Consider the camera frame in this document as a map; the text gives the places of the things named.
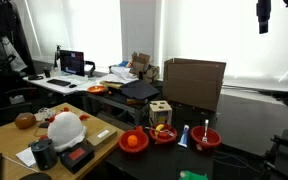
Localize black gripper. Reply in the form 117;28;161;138
256;0;272;35

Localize red plastic bowl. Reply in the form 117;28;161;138
148;123;179;145
189;125;223;150
117;125;150;154

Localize orange bowl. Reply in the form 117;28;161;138
86;84;109;96

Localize large brown cardboard box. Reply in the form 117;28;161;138
162;57;227;113

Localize small open cardboard box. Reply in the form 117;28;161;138
129;51;161;84

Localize black pegboard clamp stand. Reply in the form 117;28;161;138
259;128;288;180

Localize wooden shape sorter box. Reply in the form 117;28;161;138
148;100;173;127

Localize white blue toothpaste tube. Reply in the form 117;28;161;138
177;124;191;149

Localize thin silver utensil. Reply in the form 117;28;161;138
144;126;177;138

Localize yellow toy banana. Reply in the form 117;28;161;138
154;123;165;138

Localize white paper pile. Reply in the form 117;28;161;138
98;65;139;85

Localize grey metal table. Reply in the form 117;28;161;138
83;91;152;127

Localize green plastic toy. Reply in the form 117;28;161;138
178;170;209;180

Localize orange ball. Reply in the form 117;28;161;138
127;134;139;148

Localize black headset stand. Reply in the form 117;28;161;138
84;60;97;79

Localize black computer monitor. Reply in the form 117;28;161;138
59;49;86;77

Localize flat tan cardboard box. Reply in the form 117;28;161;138
85;126;118;148

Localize black cup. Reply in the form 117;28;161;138
43;67;52;79

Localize white plush chicken toy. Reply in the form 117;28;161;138
38;106;91;154

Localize black box with red label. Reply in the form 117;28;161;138
59;142;96;175

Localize white office desk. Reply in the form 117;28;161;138
22;71;100;96

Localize black headphones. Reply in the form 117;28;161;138
27;74;45;81

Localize clear plastic container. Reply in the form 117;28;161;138
33;106;57;122

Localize dark cylindrical speaker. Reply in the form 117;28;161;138
28;138;59;171

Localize brown ball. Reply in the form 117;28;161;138
14;112;38;130

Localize white tissue box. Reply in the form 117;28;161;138
8;94;26;105

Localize black office chair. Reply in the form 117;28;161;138
0;86;35;132

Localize white paper sheet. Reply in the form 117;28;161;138
15;146;37;168

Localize black oval pad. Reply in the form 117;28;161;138
18;172;53;180

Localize wooden desk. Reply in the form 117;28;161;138
0;102;125;180

